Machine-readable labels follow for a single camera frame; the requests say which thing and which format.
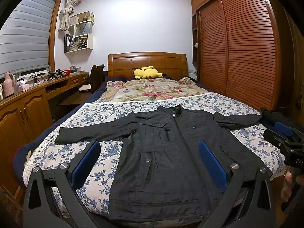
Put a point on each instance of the black jacket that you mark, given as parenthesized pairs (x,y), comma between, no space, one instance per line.
(160,175)

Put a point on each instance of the pink thermos jug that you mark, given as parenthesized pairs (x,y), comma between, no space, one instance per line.
(9,84)

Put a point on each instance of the wooden headboard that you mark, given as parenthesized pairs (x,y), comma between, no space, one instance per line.
(172,64)

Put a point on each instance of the red basket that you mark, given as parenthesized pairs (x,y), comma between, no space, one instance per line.
(66,72)

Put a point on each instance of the wooden louvered wardrobe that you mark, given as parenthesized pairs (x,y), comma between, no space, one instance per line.
(244,50)

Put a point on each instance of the person's right hand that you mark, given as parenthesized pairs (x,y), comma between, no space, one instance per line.
(288,184)

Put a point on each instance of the red floral beige quilt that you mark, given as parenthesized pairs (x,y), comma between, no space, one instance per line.
(150,89)

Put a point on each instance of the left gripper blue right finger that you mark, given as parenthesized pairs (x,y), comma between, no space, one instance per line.
(214,168)

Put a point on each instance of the white hanging wall ornament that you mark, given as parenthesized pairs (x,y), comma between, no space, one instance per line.
(66,13)

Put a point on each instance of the grey window blind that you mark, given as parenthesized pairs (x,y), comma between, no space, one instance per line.
(24,37)

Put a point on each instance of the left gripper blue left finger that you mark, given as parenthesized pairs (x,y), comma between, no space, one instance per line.
(82,164)

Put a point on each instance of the yellow plush toy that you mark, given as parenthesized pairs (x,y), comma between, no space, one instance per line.
(146,73)

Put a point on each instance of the dark wooden chair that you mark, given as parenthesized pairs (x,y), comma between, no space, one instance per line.
(96,78)

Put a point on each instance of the blue floral white bedspread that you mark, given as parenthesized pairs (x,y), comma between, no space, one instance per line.
(95,193)

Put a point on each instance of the white wall bookshelf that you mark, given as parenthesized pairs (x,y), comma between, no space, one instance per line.
(79,33)

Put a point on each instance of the long wooden desk cabinet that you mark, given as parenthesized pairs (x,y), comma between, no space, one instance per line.
(24,116)

